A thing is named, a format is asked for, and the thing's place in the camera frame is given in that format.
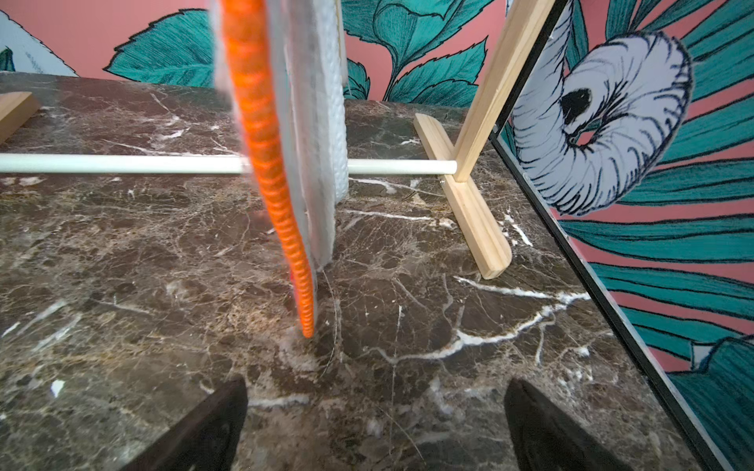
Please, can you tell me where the grey textured insole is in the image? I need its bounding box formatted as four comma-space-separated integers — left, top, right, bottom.
265, 1, 349, 272

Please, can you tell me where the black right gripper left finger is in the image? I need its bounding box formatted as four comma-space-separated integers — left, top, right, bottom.
123, 376, 249, 470

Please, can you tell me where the red orange-edged insole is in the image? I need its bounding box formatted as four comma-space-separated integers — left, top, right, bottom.
219, 1, 316, 339

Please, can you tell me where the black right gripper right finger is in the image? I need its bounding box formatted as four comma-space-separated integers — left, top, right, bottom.
504, 378, 630, 470

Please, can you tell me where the wooden hanger rack frame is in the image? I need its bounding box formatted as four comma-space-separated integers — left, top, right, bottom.
1, 1, 565, 279

